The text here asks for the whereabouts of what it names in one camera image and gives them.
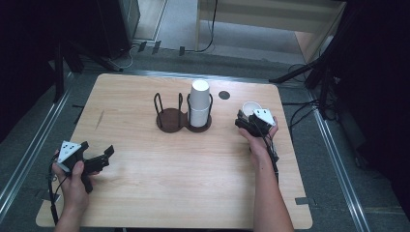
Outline stack of white cups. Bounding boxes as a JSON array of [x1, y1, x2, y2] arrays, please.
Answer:
[[188, 79, 212, 128]]

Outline white floor cable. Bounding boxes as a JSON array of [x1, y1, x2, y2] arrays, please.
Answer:
[[105, 43, 144, 71]]

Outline white disposable paper cup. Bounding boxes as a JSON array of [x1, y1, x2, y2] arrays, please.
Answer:
[[242, 101, 263, 118]]

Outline person's right hand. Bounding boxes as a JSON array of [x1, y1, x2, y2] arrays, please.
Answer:
[[240, 115, 279, 159]]

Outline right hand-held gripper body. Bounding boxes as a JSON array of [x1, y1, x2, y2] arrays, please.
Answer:
[[246, 108, 277, 138]]

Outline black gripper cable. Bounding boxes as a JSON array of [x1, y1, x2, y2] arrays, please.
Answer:
[[262, 134, 280, 185], [47, 154, 71, 226]]

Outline metal floor rail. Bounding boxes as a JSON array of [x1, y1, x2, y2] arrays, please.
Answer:
[[304, 88, 372, 232], [0, 88, 73, 223]]

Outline black hanging cable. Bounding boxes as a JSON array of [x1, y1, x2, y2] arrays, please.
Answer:
[[192, 0, 219, 54]]

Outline black floor cables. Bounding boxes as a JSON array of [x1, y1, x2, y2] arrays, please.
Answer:
[[281, 62, 337, 131]]

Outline person's left hand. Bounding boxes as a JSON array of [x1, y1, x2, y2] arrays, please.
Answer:
[[52, 159, 100, 212]]

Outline black metal stand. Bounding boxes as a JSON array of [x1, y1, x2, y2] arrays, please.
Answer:
[[51, 40, 124, 103]]

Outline black tripod stand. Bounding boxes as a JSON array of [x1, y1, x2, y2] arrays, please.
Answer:
[[269, 38, 344, 121]]

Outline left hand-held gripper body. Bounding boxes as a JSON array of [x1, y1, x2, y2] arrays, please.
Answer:
[[57, 140, 110, 194]]

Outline black tape piece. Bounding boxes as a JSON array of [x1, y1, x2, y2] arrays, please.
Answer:
[[294, 196, 316, 207]]

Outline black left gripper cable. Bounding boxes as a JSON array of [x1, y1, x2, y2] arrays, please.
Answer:
[[47, 154, 71, 226]]

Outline dark wire cup holder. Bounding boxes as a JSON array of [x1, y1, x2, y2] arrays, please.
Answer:
[[153, 92, 214, 133]]

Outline white wooden furniture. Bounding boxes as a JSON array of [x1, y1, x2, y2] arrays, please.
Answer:
[[194, 0, 348, 64]]

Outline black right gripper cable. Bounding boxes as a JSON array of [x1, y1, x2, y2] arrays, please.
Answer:
[[262, 134, 280, 185]]

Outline black cabinet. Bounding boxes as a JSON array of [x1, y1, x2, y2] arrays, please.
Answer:
[[96, 0, 141, 60]]

